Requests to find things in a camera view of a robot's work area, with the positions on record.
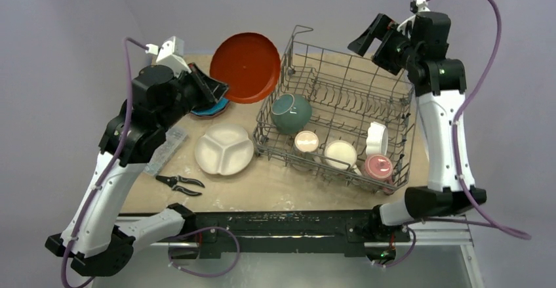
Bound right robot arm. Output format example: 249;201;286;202
348;12;487;240

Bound black pruning shears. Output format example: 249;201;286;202
155;175;205;197

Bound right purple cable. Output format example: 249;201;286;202
373;0;532;271

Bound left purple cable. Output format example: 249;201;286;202
60;37;151;288

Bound pink ghost mug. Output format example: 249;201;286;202
362;154;394;185

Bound grey wire dish rack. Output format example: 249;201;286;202
252;25;416;195

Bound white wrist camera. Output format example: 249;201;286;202
397;0;430;33
146;36;191;77

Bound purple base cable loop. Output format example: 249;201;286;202
167;227;241;279

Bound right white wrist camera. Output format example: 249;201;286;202
397;0;430;33

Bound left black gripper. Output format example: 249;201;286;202
159;62;229;131

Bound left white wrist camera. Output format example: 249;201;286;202
146;36;191;77

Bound orange red plate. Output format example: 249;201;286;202
210;32;281;104

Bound clear plastic tray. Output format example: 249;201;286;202
143;126;188;176

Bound green floral mug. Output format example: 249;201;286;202
324;140;362;176

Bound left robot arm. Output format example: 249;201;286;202
45;64;229;278

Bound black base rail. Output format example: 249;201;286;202
113;207;474;261

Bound teal blue plate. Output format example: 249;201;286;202
191;98;230;119

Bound cream dragon mug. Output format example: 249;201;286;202
292;131;321;172

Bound cream divided plate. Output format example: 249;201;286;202
194;123;254;176

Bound white scalloped teal bowl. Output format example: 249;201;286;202
271;93;312;135

